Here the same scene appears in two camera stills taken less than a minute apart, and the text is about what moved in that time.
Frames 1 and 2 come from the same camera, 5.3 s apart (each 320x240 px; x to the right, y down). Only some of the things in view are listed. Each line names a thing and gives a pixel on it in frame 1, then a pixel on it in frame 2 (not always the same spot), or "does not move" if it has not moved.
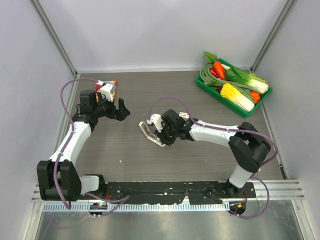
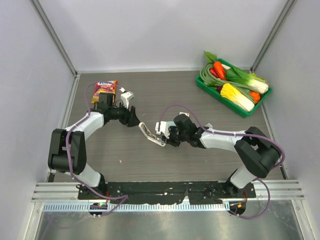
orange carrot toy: (220, 70) does not move
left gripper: (121, 113) -> (130, 119)
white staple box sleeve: (183, 115) does not move
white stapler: (149, 135) does not move
